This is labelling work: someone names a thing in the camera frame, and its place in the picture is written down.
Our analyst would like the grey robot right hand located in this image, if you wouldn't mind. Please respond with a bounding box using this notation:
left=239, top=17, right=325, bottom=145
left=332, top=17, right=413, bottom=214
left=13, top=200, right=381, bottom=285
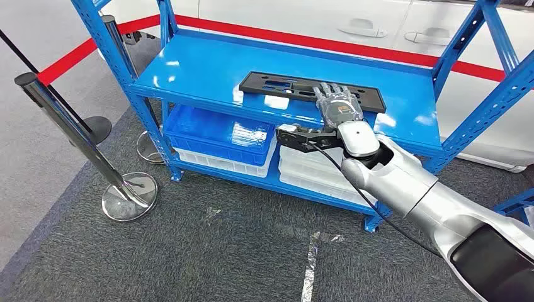
left=312, top=82, right=365, bottom=129

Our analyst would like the black plastic panel part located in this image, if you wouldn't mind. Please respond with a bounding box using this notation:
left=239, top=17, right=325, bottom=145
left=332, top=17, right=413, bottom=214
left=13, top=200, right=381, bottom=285
left=238, top=71, right=387, bottom=114

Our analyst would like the blue metal shelf rack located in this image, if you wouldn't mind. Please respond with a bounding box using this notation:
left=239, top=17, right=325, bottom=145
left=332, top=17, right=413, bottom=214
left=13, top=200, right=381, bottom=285
left=71, top=0, right=534, bottom=233

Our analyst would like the white plastic tray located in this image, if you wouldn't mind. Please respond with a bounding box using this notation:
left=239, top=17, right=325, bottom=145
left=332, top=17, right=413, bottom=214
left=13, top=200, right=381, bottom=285
left=278, top=145, right=378, bottom=201
left=278, top=171, right=378, bottom=208

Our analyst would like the red barrier belt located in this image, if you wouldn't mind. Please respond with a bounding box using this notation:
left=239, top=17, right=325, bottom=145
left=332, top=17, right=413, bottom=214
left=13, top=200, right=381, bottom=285
left=116, top=14, right=506, bottom=83
left=37, top=37, right=99, bottom=87

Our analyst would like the white car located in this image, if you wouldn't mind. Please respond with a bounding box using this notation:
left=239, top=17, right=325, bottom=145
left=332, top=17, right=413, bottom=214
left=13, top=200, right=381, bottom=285
left=98, top=0, right=534, bottom=174

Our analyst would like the white plastic crate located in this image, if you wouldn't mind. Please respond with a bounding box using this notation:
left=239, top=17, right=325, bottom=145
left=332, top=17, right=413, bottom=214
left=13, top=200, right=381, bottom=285
left=174, top=137, right=278, bottom=179

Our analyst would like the blue plastic crate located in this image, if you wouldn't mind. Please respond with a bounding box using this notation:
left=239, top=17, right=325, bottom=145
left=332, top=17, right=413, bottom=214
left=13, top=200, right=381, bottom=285
left=163, top=104, right=276, bottom=167

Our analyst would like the silver floor tape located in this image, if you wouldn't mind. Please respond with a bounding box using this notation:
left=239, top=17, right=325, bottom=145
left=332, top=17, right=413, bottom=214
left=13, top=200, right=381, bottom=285
left=300, top=232, right=346, bottom=302

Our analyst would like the blue wheeled rack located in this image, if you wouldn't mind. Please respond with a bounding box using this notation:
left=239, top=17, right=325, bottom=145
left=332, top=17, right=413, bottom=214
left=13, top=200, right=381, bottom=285
left=493, top=188, right=534, bottom=228

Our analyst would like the black camera bracket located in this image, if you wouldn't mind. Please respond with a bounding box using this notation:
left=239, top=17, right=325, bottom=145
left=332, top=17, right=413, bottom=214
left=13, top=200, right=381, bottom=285
left=275, top=126, right=344, bottom=154

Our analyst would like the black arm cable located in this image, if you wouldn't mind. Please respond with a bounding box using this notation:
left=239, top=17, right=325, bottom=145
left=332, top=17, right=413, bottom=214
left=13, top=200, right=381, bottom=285
left=307, top=142, right=442, bottom=257

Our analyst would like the chrome stanchion post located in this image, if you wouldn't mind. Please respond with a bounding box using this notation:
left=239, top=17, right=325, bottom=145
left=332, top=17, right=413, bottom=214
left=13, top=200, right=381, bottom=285
left=101, top=14, right=169, bottom=165
left=14, top=72, right=159, bottom=222

